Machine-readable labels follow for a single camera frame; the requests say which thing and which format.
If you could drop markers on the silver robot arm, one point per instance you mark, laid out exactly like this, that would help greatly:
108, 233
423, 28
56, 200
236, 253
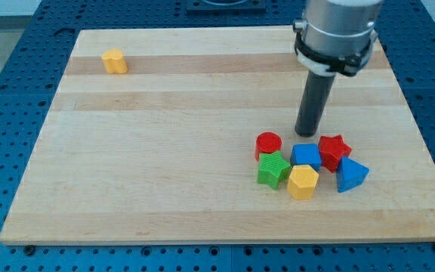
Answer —
336, 36

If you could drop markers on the red cylinder block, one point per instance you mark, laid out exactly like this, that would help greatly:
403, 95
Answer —
267, 142

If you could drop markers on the green star block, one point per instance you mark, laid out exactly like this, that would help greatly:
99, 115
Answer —
272, 169

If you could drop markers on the wooden board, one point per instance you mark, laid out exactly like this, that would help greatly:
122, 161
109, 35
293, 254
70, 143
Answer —
165, 153

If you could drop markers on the blue cube block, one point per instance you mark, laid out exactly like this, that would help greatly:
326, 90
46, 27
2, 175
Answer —
306, 154

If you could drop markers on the yellow hexagon block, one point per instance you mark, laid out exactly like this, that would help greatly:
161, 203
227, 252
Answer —
302, 182

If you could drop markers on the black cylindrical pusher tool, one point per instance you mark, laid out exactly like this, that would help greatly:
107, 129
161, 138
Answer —
313, 101

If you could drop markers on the red star block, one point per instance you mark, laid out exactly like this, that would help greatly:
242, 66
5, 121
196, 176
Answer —
331, 150

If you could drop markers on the yellow heart block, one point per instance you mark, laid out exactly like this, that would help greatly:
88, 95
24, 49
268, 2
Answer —
114, 61

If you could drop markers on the blue triangle block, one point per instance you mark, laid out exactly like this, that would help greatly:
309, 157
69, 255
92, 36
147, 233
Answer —
350, 174

